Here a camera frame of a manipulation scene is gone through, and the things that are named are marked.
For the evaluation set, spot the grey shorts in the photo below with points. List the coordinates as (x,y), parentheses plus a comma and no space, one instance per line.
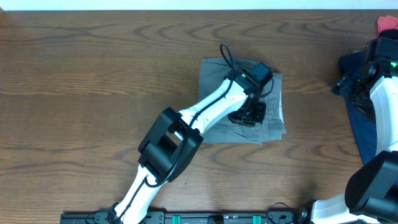
(272,128)

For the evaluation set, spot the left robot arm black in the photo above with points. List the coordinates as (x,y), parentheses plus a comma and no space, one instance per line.
(174,138)

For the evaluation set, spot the dark blue garment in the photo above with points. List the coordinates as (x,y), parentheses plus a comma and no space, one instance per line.
(364,130)

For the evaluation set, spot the red cloth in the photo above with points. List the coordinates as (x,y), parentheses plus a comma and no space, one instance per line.
(386,23)

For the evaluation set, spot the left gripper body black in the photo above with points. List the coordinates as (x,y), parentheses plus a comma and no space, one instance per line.
(254,116)

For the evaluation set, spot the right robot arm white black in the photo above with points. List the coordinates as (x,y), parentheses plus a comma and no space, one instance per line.
(371,193)

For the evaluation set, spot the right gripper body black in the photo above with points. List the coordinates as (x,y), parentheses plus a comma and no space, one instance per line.
(361,100)

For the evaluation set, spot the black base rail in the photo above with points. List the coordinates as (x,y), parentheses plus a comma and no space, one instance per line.
(275,215)

